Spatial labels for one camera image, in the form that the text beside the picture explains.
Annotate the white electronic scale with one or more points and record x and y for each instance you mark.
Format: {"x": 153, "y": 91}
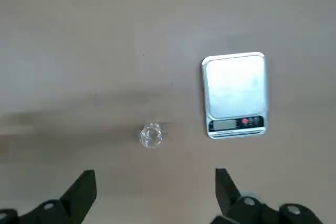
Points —
{"x": 235, "y": 85}

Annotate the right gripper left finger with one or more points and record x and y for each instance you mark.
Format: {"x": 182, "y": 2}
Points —
{"x": 76, "y": 200}

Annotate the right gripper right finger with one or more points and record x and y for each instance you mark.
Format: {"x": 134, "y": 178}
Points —
{"x": 228, "y": 200}

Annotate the clear measuring cup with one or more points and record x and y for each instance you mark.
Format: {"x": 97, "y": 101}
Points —
{"x": 150, "y": 136}

